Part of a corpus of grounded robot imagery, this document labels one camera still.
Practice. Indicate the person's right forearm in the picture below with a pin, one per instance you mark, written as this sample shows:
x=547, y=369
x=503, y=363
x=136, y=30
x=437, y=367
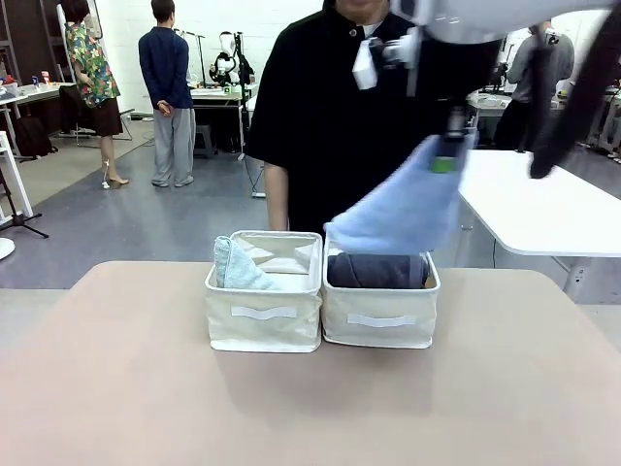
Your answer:
x=276, y=199

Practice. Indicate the black bag on floor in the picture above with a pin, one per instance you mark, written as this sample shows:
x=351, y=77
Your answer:
x=33, y=137

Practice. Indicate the man in navy sweater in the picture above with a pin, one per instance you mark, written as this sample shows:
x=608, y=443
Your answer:
x=167, y=87

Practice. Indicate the white table leg frame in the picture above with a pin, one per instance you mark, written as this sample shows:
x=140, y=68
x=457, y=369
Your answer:
x=14, y=179

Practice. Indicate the dark grey plastic stool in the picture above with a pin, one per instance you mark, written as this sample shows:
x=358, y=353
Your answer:
x=205, y=141

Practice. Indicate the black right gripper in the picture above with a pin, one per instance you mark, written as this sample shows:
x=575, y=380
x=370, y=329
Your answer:
x=458, y=121

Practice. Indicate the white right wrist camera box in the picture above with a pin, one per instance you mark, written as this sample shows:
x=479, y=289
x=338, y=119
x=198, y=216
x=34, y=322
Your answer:
x=400, y=48

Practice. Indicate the blue cone towel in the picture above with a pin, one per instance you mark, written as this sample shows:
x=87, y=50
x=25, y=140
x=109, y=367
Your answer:
x=407, y=213

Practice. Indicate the man in grey sweater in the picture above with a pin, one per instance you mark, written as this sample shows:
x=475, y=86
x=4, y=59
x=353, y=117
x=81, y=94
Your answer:
x=524, y=73

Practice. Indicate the background work table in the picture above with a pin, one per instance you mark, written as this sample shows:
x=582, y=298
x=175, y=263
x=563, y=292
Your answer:
x=218, y=97

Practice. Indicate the woman in floral dress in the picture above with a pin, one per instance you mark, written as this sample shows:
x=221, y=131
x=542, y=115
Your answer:
x=94, y=73

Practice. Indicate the mint green cone towel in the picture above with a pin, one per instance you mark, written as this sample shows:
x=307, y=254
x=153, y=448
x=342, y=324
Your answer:
x=240, y=269

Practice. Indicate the white side table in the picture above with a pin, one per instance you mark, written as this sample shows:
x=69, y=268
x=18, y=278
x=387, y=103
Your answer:
x=548, y=204

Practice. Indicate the white round floor base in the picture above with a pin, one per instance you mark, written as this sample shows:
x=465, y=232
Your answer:
x=5, y=248

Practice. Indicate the black floor tripod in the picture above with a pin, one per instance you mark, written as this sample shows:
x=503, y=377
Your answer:
x=19, y=221

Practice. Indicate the person in black polo shirt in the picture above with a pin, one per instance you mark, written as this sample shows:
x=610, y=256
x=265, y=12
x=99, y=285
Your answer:
x=335, y=121

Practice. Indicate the dark grey towel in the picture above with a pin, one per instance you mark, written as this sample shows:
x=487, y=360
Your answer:
x=373, y=272

